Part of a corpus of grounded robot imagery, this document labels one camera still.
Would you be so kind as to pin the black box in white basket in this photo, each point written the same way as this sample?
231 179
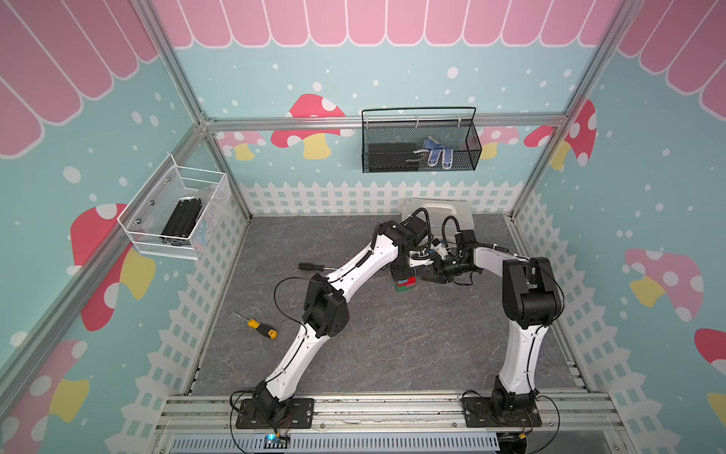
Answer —
182 222

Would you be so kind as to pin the black handled screwdriver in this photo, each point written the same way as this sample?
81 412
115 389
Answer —
312 267

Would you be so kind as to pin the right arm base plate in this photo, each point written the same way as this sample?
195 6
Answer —
496 412

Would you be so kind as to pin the white plastic storage box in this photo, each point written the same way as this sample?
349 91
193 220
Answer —
439 210

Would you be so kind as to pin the red lego brick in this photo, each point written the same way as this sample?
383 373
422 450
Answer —
406 283

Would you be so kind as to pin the black wire mesh basket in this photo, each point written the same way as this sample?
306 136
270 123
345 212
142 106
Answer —
453 126

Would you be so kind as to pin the green lit circuit board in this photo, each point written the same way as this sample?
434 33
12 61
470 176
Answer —
276 442

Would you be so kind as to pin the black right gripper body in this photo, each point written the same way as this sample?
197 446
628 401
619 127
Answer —
447 270

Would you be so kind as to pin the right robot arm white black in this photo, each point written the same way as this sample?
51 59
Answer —
531 301

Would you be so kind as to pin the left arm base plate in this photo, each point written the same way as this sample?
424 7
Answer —
298 414

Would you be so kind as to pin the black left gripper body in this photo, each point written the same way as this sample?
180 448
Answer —
400 267

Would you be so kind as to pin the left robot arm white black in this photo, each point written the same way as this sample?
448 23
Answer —
326 311

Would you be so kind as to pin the blue white item in basket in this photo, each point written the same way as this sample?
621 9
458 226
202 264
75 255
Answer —
437 154

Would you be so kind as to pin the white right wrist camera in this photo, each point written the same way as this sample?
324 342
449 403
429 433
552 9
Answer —
440 249

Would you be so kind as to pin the white wire mesh basket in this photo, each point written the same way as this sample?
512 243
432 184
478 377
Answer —
145 217

